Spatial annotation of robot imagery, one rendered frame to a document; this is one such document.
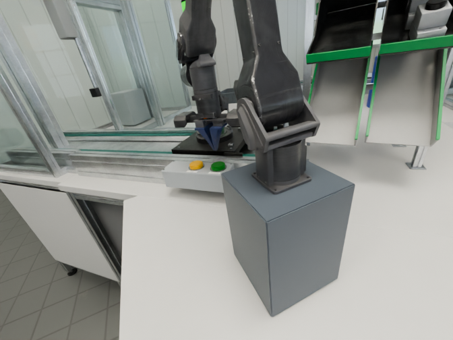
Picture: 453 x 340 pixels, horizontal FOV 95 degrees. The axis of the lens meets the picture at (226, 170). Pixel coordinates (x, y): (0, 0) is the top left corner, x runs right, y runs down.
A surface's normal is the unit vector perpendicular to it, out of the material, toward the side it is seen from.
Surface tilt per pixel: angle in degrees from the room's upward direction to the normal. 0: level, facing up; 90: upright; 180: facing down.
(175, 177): 90
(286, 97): 68
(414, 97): 45
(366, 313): 0
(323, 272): 90
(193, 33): 119
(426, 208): 0
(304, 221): 90
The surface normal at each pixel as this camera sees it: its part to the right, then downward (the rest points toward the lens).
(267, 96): 0.34, 0.02
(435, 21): -0.29, 0.81
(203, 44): 0.43, 0.76
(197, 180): -0.35, 0.48
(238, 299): -0.13, -0.87
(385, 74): -0.45, -0.29
